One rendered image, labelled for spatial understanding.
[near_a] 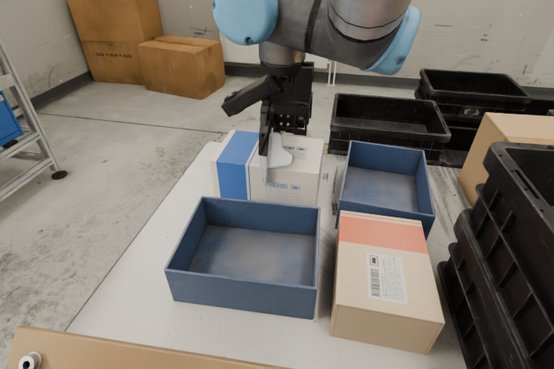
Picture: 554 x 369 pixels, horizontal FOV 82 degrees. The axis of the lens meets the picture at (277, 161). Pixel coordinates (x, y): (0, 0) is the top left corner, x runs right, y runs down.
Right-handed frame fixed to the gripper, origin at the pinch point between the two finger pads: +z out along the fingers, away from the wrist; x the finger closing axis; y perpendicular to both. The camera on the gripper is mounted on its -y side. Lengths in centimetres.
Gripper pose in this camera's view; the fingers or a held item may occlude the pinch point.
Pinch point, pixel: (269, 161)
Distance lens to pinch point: 63.1
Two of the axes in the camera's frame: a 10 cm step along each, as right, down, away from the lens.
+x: 2.1, -5.6, 8.1
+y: 9.8, 1.2, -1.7
